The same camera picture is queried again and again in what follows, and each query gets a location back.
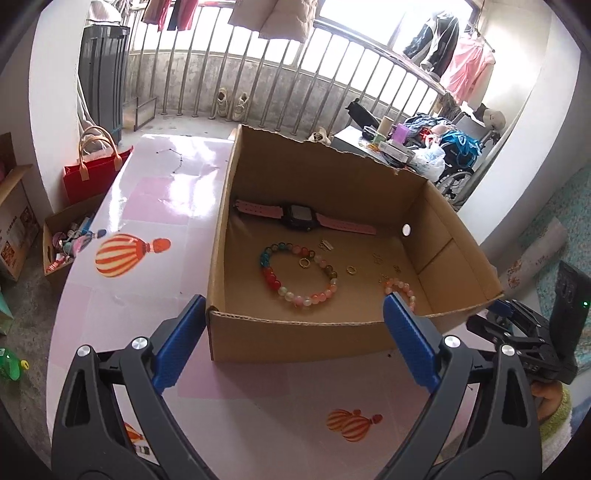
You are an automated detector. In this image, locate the printed cardboard box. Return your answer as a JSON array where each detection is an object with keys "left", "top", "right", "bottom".
[{"left": 0, "top": 131, "right": 40, "bottom": 282}]

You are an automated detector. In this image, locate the metal balcony railing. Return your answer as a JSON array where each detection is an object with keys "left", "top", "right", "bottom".
[{"left": 124, "top": 14, "right": 451, "bottom": 139}]

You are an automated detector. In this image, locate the beige hat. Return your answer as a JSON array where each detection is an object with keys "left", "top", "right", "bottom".
[{"left": 475, "top": 104, "right": 507, "bottom": 130}]

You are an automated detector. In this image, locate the large cardboard box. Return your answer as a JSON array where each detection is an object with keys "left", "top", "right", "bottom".
[{"left": 206, "top": 124, "right": 505, "bottom": 363}]

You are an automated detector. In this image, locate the pink bead bracelet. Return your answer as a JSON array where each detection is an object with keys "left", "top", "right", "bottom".
[{"left": 379, "top": 274, "right": 417, "bottom": 317}]

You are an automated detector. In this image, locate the blue clothes pile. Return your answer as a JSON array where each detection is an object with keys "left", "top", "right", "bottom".
[{"left": 406, "top": 114, "right": 485, "bottom": 167}]

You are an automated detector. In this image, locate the multicolour bead bracelet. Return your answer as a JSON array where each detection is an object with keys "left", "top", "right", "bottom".
[{"left": 259, "top": 242, "right": 340, "bottom": 311}]

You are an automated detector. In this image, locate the teal patterned rug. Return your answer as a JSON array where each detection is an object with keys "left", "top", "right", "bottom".
[{"left": 517, "top": 166, "right": 591, "bottom": 278}]

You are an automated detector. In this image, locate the dark grey cabinet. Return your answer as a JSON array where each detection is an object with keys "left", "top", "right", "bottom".
[{"left": 78, "top": 25, "right": 131, "bottom": 144}]

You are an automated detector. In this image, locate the person's right forearm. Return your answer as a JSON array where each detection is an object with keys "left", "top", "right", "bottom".
[{"left": 538, "top": 385, "right": 575, "bottom": 462}]

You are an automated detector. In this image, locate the dark picture frame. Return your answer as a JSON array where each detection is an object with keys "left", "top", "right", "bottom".
[{"left": 134, "top": 96, "right": 157, "bottom": 132}]

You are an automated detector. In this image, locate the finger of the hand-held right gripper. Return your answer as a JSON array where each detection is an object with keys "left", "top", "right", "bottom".
[
  {"left": 465, "top": 316, "right": 561, "bottom": 365},
  {"left": 485, "top": 298, "right": 555, "bottom": 340}
]

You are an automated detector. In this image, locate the pink hanging garment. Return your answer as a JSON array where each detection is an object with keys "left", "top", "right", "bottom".
[{"left": 441, "top": 34, "right": 496, "bottom": 104}]

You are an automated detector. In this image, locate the white flat box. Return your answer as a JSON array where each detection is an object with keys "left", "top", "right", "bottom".
[{"left": 379, "top": 141, "right": 413, "bottom": 161}]

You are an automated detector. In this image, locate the dark hanging jacket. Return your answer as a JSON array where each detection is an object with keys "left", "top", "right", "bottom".
[{"left": 403, "top": 11, "right": 460, "bottom": 77}]

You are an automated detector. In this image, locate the brown hanging garment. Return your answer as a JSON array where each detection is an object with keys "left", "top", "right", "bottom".
[{"left": 142, "top": 0, "right": 175, "bottom": 26}]

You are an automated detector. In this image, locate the wheelchair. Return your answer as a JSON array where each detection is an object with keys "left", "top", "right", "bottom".
[{"left": 434, "top": 111, "right": 502, "bottom": 204}]

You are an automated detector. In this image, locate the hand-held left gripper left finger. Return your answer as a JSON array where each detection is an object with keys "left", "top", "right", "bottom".
[{"left": 51, "top": 294, "right": 218, "bottom": 480}]

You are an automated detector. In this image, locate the small cardboard box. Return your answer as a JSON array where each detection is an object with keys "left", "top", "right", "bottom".
[{"left": 42, "top": 194, "right": 105, "bottom": 291}]

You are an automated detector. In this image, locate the black angular object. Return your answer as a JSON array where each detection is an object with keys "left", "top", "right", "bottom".
[{"left": 345, "top": 99, "right": 377, "bottom": 132}]

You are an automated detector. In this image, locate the balloon print tablecloth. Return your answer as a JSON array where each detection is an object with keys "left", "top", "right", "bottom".
[{"left": 46, "top": 134, "right": 490, "bottom": 480}]

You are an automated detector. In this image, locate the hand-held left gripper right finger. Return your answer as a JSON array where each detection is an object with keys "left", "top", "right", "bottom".
[{"left": 372, "top": 293, "right": 542, "bottom": 480}]

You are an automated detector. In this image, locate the red tote bag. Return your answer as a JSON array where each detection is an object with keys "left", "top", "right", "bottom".
[{"left": 62, "top": 126, "right": 134, "bottom": 206}]

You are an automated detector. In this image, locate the person's right hand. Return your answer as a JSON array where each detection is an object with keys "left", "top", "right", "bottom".
[{"left": 530, "top": 382, "right": 565, "bottom": 421}]

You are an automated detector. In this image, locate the red hanging garment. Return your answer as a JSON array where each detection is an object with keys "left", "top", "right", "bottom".
[{"left": 168, "top": 0, "right": 201, "bottom": 32}]

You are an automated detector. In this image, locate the green plastic bottle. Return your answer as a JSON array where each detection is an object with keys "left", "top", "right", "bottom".
[{"left": 0, "top": 348, "right": 31, "bottom": 381}]

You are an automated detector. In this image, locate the grey side table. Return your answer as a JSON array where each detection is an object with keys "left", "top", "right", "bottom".
[{"left": 332, "top": 127, "right": 416, "bottom": 168}]

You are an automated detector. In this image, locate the white plastic bag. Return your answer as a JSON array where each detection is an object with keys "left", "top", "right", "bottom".
[{"left": 411, "top": 136, "right": 446, "bottom": 181}]

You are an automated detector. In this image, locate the pink strap watch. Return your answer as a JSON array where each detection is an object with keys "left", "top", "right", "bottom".
[{"left": 231, "top": 198, "right": 377, "bottom": 236}]

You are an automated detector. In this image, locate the floral rolled mat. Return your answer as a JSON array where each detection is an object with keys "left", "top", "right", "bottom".
[{"left": 499, "top": 217, "right": 568, "bottom": 291}]

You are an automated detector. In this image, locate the beige puffer jacket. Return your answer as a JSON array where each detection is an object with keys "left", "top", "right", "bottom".
[{"left": 228, "top": 0, "right": 319, "bottom": 43}]

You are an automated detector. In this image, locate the grey white bundle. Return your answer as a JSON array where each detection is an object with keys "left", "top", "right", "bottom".
[{"left": 88, "top": 0, "right": 134, "bottom": 27}]

